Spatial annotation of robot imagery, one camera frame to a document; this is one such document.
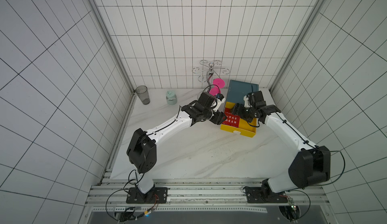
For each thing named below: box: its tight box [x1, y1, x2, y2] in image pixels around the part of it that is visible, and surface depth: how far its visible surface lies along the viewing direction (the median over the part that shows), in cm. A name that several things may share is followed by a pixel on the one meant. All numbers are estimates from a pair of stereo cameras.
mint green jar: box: [165, 90, 178, 106], surface depth 110 cm
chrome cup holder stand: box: [191, 59, 231, 90], surface depth 94 cm
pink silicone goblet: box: [209, 77, 226, 96], surface depth 91 cm
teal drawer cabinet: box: [223, 79, 260, 111], surface depth 94 cm
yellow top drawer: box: [220, 101, 257, 138], surface depth 79 cm
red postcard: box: [221, 107, 241, 128], surface depth 87 cm
